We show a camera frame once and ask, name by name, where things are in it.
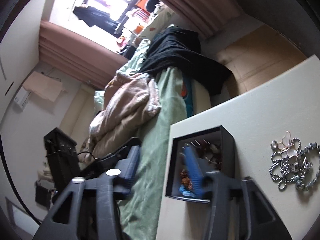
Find orange bead jewelry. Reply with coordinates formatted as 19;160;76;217
180;170;193;190

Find pink curtain left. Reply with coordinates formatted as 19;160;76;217
39;21;128;89

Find beige hanging cloth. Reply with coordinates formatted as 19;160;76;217
22;71;64;102

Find pink curtain right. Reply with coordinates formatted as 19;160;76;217
160;0;243;38

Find green bed sheet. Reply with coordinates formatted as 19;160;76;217
116;39;187;239

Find white wall unit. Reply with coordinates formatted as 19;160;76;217
14;87;31;110

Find pink curtain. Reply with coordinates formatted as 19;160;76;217
160;0;243;38
39;21;128;89

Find black jewelry box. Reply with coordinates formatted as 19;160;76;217
165;126;235;203

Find black bedside device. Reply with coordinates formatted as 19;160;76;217
35;128;80;210

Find black cable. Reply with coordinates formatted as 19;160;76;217
76;151;101;164

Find black knitted blanket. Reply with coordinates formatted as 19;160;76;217
139;26;232;95

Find cardboard floor sheets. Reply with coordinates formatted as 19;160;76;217
217;25;307;98

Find silver rope chain necklace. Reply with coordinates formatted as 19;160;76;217
269;130;313;191

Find white patterned storage box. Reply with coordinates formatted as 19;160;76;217
138;3;175;40

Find pink fluffy blanket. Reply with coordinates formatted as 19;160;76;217
79;71;161;165

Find dark hanging clothes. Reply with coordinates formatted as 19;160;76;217
73;6;119;35

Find grey bead bracelet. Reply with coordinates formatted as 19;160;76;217
294;142;320;192

